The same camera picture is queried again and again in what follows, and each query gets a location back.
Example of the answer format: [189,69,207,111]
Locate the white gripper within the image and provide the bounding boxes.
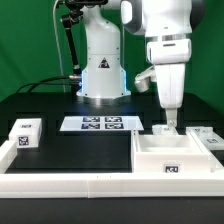
[147,39,191,128]

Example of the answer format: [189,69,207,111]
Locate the black cable bundle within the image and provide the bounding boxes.
[15,75,82,94]

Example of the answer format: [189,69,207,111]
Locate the white hanging cable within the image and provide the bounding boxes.
[52,0,67,94]

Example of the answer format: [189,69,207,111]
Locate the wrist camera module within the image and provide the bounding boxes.
[134,66,157,92]

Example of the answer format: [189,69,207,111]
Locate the white U-shaped fence frame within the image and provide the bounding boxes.
[0,140,224,198]

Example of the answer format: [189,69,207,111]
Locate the white marker sheet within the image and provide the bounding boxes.
[60,116,143,131]

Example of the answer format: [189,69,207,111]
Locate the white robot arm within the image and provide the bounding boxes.
[78,0,205,127]

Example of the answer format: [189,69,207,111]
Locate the white cabinet body box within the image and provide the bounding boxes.
[131,131,215,174]

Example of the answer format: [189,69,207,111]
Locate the small white cabinet top box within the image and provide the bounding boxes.
[9,118,42,148]

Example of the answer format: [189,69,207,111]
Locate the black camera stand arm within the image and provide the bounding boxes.
[59,0,109,75]

